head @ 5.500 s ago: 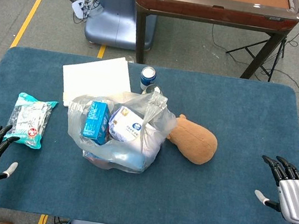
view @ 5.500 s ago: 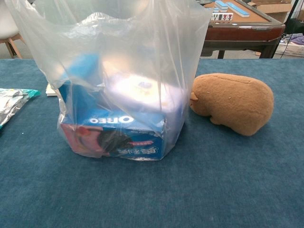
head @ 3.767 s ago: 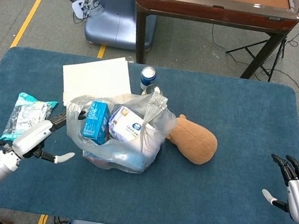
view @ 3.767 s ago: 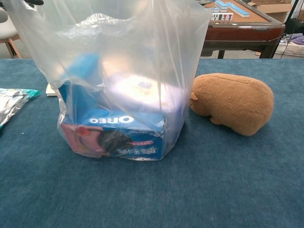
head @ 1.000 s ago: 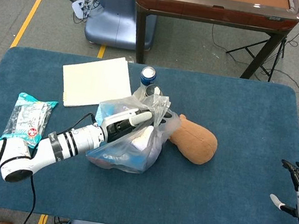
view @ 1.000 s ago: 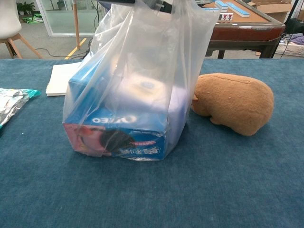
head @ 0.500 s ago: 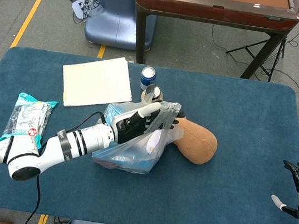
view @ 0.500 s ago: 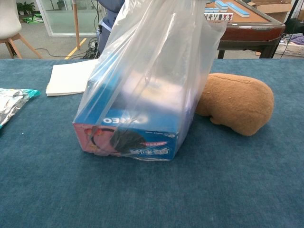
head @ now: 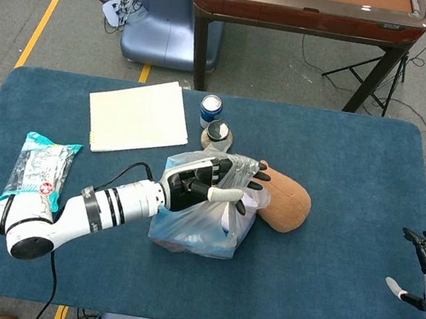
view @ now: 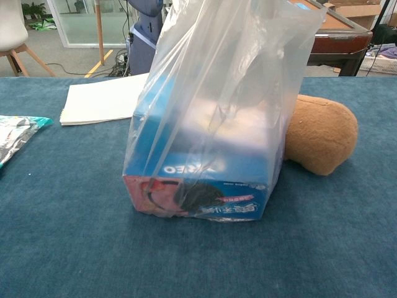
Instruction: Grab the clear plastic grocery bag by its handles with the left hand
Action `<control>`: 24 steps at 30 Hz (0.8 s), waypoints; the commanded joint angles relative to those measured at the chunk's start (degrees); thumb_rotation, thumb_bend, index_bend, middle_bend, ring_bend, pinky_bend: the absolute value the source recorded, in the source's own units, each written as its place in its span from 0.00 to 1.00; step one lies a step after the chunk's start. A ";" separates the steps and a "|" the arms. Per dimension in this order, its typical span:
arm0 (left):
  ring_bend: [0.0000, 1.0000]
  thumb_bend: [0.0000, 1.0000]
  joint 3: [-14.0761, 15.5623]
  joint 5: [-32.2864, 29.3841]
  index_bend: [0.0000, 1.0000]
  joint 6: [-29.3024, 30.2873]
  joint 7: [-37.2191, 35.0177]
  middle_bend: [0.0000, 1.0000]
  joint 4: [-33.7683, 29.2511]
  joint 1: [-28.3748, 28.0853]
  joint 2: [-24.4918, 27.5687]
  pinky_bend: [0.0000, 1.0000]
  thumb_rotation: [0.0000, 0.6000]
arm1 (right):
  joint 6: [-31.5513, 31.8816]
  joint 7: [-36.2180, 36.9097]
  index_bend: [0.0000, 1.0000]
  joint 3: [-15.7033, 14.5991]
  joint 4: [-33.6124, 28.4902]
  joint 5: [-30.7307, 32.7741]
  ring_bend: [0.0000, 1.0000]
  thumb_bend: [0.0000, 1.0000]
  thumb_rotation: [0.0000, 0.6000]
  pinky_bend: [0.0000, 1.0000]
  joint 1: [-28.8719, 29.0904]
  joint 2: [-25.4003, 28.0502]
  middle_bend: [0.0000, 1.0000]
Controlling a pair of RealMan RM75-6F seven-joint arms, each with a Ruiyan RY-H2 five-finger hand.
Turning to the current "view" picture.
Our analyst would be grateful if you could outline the brown cardboard box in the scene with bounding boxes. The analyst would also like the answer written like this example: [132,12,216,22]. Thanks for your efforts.
[328,0,385,30]

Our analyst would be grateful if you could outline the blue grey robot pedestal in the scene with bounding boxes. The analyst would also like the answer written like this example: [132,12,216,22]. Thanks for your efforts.
[127,0,165,76]

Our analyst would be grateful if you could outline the white plastic basket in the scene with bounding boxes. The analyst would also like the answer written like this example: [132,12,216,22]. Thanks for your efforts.
[359,46,397,75]

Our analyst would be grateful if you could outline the brown plush toy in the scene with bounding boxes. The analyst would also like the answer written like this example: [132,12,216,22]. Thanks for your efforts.
[283,94,359,177]

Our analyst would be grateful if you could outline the transparent plastic bag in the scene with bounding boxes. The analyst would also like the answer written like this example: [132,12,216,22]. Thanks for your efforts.
[122,0,328,223]

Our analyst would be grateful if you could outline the black tripod stand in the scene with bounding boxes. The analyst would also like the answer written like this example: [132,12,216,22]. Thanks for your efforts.
[356,0,392,77]

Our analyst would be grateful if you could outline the white chair wooden legs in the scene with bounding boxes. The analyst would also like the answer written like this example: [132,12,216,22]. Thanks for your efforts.
[0,0,57,78]

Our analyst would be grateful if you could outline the blue Oreo cookie box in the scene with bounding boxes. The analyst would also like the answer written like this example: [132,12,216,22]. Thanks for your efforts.
[123,151,269,222]

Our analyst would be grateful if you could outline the blue carton box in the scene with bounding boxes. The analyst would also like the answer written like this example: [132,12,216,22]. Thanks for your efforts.
[132,83,174,156]

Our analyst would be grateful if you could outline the green potted plants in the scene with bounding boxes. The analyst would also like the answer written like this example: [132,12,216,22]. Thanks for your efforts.
[21,2,47,20]

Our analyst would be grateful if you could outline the teal snack packet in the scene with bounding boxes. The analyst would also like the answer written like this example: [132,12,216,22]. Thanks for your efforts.
[0,114,54,171]

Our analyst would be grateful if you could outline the brown mahjong table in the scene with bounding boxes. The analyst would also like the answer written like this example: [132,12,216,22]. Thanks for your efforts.
[288,0,373,77]

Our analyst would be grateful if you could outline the black cable bundle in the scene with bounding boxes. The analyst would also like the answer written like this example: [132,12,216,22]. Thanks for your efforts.
[108,49,131,77]

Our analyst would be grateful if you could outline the white framed glass partition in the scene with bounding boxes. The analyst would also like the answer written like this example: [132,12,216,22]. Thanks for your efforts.
[48,0,131,49]

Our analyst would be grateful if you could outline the white paper stack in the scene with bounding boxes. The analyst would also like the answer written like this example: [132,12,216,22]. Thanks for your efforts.
[59,73,151,127]

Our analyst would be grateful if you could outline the blue carpet table mat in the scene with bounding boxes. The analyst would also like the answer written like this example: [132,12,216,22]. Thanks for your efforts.
[0,76,397,298]

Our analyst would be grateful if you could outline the wooden pole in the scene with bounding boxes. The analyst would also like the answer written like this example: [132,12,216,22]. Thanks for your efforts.
[94,0,105,66]

